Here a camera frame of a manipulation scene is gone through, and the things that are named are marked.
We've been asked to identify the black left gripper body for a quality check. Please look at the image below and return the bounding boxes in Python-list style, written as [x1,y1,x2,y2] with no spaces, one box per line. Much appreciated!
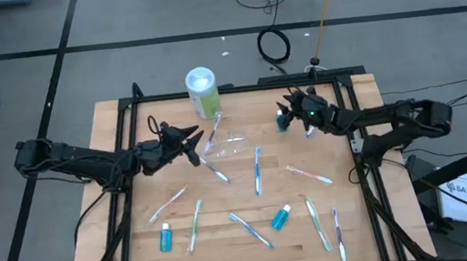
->
[133,120,191,177]

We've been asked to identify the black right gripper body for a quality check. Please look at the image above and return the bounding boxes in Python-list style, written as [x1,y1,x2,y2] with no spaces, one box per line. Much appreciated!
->
[287,85,336,138]

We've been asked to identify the blue mouthwash bottle white cap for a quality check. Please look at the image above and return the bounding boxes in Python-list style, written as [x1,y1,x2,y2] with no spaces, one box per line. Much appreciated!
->
[269,204,294,232]
[157,222,174,254]
[274,108,290,135]

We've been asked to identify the pink and white toothbrush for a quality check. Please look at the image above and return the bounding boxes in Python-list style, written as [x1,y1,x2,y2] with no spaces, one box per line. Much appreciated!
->
[145,185,192,225]

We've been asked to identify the orange and white toothbrush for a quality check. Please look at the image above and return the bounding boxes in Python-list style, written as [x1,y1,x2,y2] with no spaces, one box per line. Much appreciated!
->
[285,160,335,190]

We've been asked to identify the green and white toothbrush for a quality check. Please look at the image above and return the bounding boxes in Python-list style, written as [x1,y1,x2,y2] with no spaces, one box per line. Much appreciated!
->
[304,194,333,254]
[182,199,209,256]

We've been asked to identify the purple and white toothbrush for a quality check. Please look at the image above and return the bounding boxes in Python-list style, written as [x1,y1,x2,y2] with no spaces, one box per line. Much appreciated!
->
[331,206,348,261]

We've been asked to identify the navy and white toothbrush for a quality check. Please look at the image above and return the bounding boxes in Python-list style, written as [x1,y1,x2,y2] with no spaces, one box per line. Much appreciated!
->
[200,113,226,156]
[198,154,232,187]

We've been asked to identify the clear plastic bag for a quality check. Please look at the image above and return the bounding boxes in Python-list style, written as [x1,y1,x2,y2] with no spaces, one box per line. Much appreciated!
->
[199,110,251,161]

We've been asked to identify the black ball-head stand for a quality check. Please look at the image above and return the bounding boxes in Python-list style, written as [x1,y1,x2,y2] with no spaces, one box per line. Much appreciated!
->
[310,54,324,80]

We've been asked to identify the black beam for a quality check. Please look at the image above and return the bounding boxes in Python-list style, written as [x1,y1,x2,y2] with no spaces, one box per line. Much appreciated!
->
[407,139,467,194]

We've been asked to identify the white printed paper box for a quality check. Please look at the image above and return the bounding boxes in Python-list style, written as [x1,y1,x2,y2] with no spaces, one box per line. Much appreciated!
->
[436,172,467,227]

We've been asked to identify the black aluminium extrusion frame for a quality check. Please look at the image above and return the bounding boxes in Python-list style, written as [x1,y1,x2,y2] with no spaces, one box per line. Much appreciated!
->
[53,52,439,261]

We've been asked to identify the coiled black cable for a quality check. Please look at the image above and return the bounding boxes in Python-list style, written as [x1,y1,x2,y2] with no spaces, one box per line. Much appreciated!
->
[252,0,295,76]

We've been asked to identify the silver metal bracket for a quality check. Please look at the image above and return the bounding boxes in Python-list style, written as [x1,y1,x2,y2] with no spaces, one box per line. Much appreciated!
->
[349,137,367,155]

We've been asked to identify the yellow cable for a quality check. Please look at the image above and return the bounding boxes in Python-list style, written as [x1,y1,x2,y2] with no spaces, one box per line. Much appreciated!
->
[309,0,351,60]

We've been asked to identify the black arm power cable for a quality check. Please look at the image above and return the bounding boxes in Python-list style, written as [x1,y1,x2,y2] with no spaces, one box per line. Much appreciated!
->
[69,190,114,249]

